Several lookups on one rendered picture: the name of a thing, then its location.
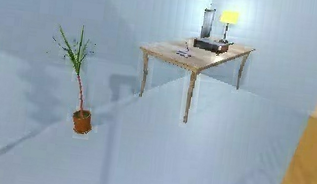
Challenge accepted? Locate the small white paper item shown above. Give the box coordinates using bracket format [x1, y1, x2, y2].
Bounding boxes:
[175, 40, 195, 59]

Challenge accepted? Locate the light wooden table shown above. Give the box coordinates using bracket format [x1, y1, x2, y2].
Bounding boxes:
[130, 30, 257, 132]

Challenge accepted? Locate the black box on table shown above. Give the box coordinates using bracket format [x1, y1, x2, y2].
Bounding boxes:
[192, 35, 231, 55]

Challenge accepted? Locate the green plant in orange pot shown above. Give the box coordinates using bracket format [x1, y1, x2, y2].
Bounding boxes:
[38, 22, 106, 136]

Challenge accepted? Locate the yellow shade table lamp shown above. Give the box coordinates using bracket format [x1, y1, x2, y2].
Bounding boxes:
[216, 9, 241, 46]

